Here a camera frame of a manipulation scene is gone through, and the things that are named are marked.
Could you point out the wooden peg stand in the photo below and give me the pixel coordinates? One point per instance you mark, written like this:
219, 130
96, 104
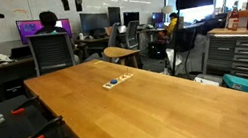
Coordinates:
118, 81

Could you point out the dark computer monitor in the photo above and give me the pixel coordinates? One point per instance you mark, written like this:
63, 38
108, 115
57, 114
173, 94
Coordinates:
131, 17
94, 22

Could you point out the seated person in dark top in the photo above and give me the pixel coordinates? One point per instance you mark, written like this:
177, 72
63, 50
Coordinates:
49, 22

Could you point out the monitor with purple screen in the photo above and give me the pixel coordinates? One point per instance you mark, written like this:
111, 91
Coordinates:
27, 29

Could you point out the grey office chair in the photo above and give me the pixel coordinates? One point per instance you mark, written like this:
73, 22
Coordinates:
131, 34
51, 52

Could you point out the wooden stool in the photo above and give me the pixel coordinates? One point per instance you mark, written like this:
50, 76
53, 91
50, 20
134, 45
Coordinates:
120, 52

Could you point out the person in yellow top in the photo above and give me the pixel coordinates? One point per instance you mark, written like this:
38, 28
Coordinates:
172, 23

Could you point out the white flat box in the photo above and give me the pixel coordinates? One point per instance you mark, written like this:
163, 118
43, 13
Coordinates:
207, 80

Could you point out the red bottle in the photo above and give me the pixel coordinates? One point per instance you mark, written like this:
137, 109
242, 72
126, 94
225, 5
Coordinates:
233, 19

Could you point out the grey drawer cabinet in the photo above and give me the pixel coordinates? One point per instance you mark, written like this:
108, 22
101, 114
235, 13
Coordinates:
246, 53

